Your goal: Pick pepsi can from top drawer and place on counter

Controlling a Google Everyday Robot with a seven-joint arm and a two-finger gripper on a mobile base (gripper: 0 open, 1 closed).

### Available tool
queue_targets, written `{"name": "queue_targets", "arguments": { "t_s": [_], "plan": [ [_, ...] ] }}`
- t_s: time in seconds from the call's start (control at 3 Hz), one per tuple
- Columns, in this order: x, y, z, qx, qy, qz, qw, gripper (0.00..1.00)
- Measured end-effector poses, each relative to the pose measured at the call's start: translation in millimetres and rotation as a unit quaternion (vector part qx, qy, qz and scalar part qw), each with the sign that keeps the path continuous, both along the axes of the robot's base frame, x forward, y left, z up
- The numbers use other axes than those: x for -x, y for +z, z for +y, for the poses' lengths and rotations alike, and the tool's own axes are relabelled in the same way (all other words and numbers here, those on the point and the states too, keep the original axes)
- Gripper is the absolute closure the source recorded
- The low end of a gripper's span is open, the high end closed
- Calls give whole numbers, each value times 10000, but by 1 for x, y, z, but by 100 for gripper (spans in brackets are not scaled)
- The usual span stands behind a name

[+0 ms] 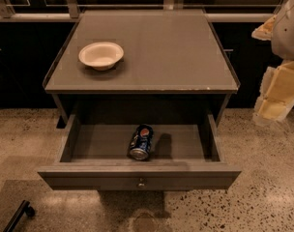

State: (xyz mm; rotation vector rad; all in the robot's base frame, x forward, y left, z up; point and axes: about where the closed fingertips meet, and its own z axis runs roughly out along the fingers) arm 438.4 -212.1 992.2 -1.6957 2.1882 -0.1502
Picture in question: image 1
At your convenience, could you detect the black wheeled base leg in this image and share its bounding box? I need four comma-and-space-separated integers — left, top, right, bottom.
3, 200, 36, 232

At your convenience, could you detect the metal railing frame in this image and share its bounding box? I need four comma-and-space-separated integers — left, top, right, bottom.
0, 0, 294, 23

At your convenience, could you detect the grey cabinet counter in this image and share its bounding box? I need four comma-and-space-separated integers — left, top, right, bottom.
44, 10, 240, 119

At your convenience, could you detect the small metal drawer knob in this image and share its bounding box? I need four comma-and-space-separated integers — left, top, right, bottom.
136, 178, 146, 189

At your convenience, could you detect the blue pepsi can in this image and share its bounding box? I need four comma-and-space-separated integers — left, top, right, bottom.
129, 125, 154, 160

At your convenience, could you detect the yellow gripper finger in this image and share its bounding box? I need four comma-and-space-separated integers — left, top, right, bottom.
251, 15, 276, 41
252, 61, 294, 126

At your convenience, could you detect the white paper bowl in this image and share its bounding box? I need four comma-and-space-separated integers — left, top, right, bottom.
78, 42, 124, 71

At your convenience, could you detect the open grey top drawer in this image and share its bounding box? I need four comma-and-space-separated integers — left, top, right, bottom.
38, 115, 241, 190

